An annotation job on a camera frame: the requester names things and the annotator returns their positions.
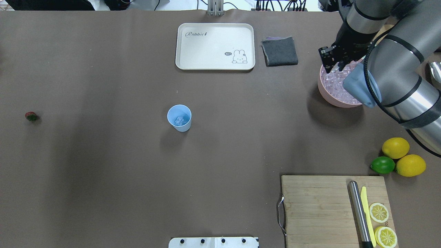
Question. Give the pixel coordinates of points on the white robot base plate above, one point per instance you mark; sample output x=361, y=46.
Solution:
x=214, y=242

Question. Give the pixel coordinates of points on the whole lemon far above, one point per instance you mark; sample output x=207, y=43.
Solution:
x=395, y=148

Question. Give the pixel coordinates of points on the yellow plastic knife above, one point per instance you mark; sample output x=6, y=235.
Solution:
x=365, y=205

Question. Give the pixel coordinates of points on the wooden cutting board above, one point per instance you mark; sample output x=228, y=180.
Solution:
x=319, y=212

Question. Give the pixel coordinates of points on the pile of clear ice cubes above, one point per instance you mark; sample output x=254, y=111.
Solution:
x=336, y=84

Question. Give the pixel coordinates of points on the grey folded cloth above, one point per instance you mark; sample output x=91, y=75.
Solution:
x=279, y=51

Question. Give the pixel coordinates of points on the steel ice scoop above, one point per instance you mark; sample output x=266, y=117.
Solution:
x=435, y=70

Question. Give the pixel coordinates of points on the clear ice cube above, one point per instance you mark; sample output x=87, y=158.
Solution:
x=180, y=121

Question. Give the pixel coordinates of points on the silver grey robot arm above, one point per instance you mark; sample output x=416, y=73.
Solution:
x=393, y=38

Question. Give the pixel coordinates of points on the steel muddler rod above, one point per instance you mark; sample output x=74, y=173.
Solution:
x=360, y=215

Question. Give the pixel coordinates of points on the green lime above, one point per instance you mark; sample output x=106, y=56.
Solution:
x=383, y=165

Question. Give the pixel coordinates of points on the cream rabbit tray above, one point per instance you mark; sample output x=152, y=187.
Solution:
x=215, y=46

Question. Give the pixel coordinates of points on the red strawberry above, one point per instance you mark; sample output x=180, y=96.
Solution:
x=31, y=116

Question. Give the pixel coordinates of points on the pink bowl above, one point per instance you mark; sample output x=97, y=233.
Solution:
x=330, y=94

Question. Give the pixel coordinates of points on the whole lemon near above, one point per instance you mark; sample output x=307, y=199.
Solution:
x=410, y=165

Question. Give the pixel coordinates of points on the lemon half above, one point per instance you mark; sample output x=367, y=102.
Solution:
x=386, y=237
x=379, y=212

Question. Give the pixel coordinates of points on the lemon half upper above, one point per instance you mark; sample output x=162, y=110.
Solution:
x=379, y=212

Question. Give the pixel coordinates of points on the light blue cup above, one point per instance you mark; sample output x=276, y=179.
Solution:
x=180, y=110

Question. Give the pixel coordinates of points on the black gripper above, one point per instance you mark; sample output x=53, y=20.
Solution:
x=350, y=40

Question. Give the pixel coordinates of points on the lemon half lower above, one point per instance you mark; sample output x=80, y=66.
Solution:
x=386, y=237

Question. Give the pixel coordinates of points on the whole lemon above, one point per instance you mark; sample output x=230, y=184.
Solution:
x=410, y=165
x=395, y=148

